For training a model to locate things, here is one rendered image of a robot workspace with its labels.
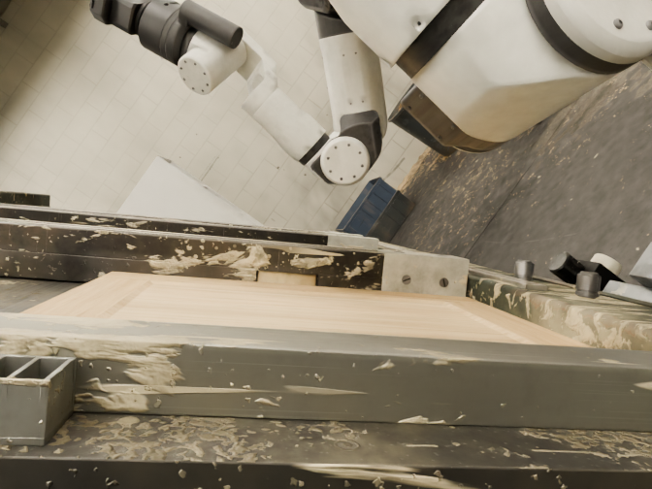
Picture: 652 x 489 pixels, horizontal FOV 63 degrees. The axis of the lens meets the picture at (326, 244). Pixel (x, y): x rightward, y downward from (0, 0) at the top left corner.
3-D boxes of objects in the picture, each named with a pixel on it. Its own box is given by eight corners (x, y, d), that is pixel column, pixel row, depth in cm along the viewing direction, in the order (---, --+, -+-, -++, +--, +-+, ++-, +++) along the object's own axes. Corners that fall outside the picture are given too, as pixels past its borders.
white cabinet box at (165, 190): (362, 299, 450) (157, 154, 418) (322, 353, 451) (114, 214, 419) (350, 286, 510) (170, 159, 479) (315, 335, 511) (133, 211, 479)
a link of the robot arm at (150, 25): (146, -27, 90) (205, 5, 88) (136, 28, 95) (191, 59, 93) (93, -29, 79) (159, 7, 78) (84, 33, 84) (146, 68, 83)
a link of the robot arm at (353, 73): (392, 163, 95) (374, 30, 87) (397, 179, 83) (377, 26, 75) (329, 173, 96) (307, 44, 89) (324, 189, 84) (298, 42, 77)
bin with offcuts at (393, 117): (485, 114, 472) (429, 69, 462) (451, 161, 472) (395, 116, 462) (464, 121, 523) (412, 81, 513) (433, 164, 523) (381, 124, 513)
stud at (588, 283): (603, 301, 58) (606, 274, 58) (583, 299, 58) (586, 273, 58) (589, 297, 61) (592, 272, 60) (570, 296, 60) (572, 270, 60)
